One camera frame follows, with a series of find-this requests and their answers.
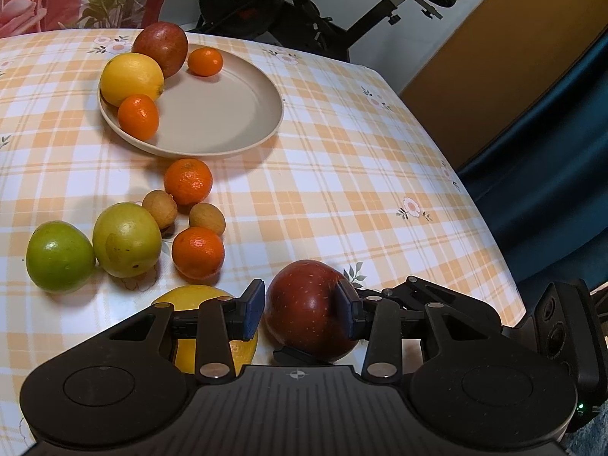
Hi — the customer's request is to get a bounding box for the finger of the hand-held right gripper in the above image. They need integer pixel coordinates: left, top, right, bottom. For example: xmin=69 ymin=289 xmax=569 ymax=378
xmin=273 ymin=347 xmax=329 ymax=366
xmin=358 ymin=275 xmax=503 ymax=328

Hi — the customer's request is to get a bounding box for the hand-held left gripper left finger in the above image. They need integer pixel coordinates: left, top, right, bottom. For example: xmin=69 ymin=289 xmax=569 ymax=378
xmin=109 ymin=279 xmax=267 ymax=385

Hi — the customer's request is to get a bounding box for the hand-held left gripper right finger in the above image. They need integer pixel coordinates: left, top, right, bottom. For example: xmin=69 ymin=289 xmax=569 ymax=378
xmin=335 ymin=279 xmax=502 ymax=383

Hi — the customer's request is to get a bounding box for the dark red apple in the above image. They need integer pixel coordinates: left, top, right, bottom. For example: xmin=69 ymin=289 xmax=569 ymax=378
xmin=264 ymin=260 xmax=358 ymax=363

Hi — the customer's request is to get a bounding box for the yellow lemon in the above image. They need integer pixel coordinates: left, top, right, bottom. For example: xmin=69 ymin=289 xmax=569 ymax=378
xmin=100 ymin=53 xmax=165 ymax=108
xmin=151 ymin=285 xmax=260 ymax=375

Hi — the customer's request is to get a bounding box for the green apple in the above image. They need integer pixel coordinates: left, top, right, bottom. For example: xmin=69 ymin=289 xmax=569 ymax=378
xmin=25 ymin=221 xmax=97 ymax=294

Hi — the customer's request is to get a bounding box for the beige plate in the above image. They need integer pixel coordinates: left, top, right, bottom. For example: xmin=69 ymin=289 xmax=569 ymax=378
xmin=97 ymin=44 xmax=285 ymax=158

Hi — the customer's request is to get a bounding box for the glossy oval mandarin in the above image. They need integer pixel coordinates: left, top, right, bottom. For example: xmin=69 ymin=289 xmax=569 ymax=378
xmin=117 ymin=95 xmax=160 ymax=142

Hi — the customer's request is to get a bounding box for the orange mandarin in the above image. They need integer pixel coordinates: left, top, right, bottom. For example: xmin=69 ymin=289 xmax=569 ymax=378
xmin=187 ymin=46 xmax=224 ymax=77
xmin=171 ymin=227 xmax=225 ymax=281
xmin=164 ymin=158 xmax=214 ymax=206

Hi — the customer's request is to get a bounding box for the blotchy red apple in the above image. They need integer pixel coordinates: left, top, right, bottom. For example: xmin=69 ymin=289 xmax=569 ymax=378
xmin=131 ymin=21 xmax=190 ymax=79

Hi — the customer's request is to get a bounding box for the dark blue cloth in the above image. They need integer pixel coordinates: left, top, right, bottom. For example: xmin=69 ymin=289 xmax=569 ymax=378
xmin=565 ymin=408 xmax=608 ymax=456

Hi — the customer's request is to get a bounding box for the brown kiwi right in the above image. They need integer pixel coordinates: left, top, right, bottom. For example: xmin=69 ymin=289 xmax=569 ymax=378
xmin=189 ymin=203 xmax=226 ymax=237

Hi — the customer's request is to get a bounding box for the brown kiwi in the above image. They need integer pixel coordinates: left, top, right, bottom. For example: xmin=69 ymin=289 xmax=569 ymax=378
xmin=189 ymin=203 xmax=226 ymax=237
xmin=142 ymin=189 xmax=178 ymax=230

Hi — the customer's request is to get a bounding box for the orange checked floral tablecloth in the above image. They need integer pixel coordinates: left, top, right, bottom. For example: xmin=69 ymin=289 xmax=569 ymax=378
xmin=0 ymin=28 xmax=523 ymax=442

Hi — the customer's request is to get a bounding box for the brown kiwi left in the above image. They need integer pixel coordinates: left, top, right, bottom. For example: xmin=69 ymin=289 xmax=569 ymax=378
xmin=142 ymin=189 xmax=178 ymax=230

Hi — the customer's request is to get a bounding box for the dark teal curtain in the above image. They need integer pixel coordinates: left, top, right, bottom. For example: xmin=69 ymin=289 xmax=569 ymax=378
xmin=456 ymin=33 xmax=608 ymax=295

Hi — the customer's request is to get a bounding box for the yellow-green apple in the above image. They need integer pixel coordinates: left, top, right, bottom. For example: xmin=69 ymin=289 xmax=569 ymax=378
xmin=92 ymin=202 xmax=163 ymax=279

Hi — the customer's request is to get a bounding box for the orange-brown wooden door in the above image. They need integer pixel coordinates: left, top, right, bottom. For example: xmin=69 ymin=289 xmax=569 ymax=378
xmin=398 ymin=0 xmax=608 ymax=169

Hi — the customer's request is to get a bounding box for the black exercise bike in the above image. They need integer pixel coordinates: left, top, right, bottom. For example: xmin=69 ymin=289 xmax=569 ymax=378
xmin=195 ymin=0 xmax=458 ymax=63

